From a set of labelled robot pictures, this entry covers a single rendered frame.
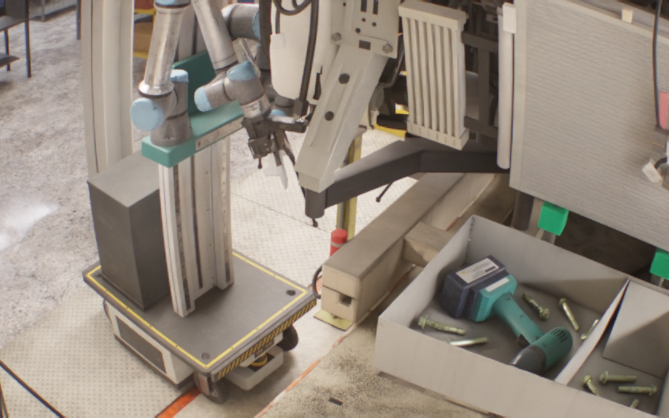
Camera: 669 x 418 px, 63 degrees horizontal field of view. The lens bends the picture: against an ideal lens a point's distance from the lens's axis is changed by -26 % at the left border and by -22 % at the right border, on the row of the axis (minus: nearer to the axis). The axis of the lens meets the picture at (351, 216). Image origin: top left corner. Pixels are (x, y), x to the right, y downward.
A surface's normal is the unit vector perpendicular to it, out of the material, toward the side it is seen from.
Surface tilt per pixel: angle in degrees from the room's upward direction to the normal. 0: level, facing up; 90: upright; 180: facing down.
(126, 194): 0
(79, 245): 0
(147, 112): 97
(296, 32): 97
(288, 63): 90
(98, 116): 90
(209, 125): 0
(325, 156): 57
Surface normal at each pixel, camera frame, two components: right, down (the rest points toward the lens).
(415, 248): -0.52, 0.43
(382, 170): 0.79, 0.36
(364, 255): 0.07, -0.84
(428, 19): -0.51, 0.65
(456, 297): -0.81, 0.26
